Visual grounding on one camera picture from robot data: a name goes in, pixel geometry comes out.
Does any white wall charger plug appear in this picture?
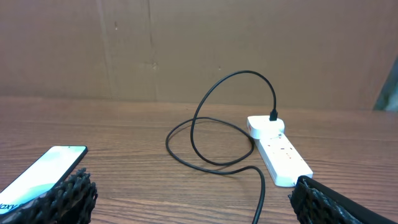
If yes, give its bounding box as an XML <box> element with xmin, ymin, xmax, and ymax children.
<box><xmin>246</xmin><ymin>115</ymin><xmax>285</xmax><ymax>139</ymax></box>

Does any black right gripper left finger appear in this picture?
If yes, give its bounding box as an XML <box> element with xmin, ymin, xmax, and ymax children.
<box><xmin>1</xmin><ymin>168</ymin><xmax>98</xmax><ymax>224</ymax></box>

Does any black USB charging cable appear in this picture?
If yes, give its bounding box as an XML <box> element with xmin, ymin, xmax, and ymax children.
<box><xmin>165</xmin><ymin>70</ymin><xmax>279</xmax><ymax>224</ymax></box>

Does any brown cardboard backdrop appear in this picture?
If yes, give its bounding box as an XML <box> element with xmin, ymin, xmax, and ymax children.
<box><xmin>1</xmin><ymin>1</ymin><xmax>397</xmax><ymax>110</ymax></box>

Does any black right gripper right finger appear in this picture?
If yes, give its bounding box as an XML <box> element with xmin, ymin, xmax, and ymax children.
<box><xmin>289</xmin><ymin>175</ymin><xmax>397</xmax><ymax>224</ymax></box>

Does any Samsung Galaxy smartphone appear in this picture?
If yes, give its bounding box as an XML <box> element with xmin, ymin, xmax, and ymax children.
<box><xmin>1</xmin><ymin>146</ymin><xmax>88</xmax><ymax>215</ymax></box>

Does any white power strip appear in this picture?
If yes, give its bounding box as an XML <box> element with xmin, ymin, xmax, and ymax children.
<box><xmin>255</xmin><ymin>133</ymin><xmax>313</xmax><ymax>187</ymax></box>

